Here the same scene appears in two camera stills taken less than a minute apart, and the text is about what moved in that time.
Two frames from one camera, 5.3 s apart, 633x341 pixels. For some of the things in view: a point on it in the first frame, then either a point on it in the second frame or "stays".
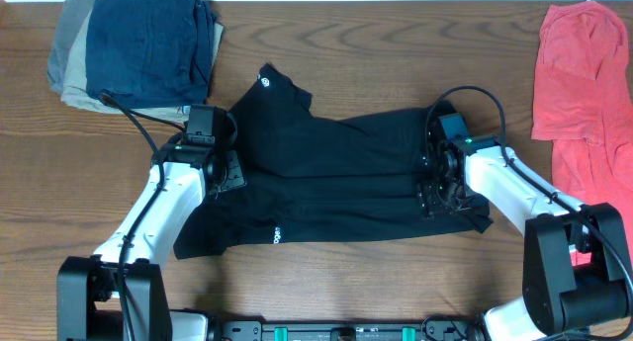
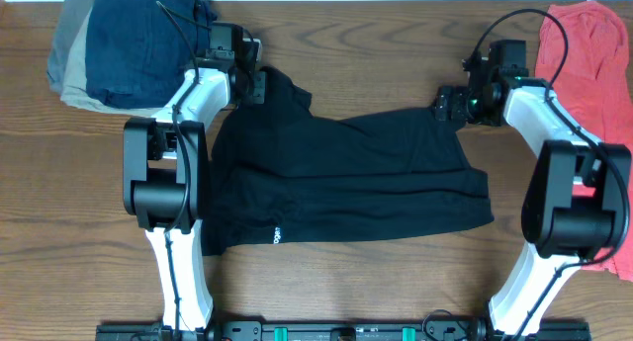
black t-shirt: (311, 176) stays
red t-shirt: (584, 105) stays
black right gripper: (428, 198) → (443, 104)
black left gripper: (232, 172) → (257, 87)
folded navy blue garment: (148, 48) stays
